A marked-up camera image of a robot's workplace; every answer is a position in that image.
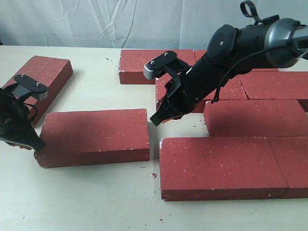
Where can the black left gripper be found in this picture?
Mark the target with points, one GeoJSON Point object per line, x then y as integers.
{"type": "Point", "coordinates": [15, 128]}

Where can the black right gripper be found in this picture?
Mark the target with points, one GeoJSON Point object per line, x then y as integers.
{"type": "Point", "coordinates": [192, 86]}

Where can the red brick diagonal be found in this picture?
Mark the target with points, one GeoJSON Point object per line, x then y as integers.
{"type": "Point", "coordinates": [81, 138]}

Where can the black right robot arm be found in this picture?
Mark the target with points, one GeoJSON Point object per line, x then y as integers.
{"type": "Point", "coordinates": [271, 42]}

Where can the red brick front large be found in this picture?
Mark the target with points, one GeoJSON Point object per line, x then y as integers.
{"type": "Point", "coordinates": [219, 168]}

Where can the white backdrop cloth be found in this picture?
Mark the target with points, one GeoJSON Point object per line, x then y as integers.
{"type": "Point", "coordinates": [128, 24]}

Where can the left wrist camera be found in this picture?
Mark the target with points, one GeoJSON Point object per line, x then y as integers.
{"type": "Point", "coordinates": [25, 87]}

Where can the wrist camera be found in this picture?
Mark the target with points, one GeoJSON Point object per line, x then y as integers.
{"type": "Point", "coordinates": [167, 62]}
{"type": "Point", "coordinates": [25, 87]}

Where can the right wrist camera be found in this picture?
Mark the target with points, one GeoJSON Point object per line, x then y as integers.
{"type": "Point", "coordinates": [167, 62]}

